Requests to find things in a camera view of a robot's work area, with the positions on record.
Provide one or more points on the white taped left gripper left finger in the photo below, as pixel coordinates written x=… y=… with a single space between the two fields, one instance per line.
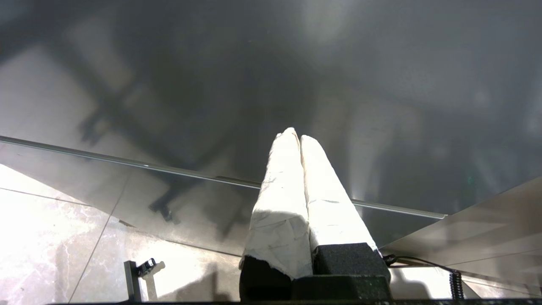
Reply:
x=279 y=212

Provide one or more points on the white tall cabinet side panel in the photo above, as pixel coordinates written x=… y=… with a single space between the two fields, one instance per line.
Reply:
x=487 y=228

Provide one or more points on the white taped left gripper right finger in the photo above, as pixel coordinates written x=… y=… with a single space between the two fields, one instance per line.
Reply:
x=330 y=212

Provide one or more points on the stainless steel refrigerator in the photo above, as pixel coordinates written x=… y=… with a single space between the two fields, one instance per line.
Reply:
x=381 y=84

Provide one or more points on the grey metal bracket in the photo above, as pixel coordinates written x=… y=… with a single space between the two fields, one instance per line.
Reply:
x=132 y=281

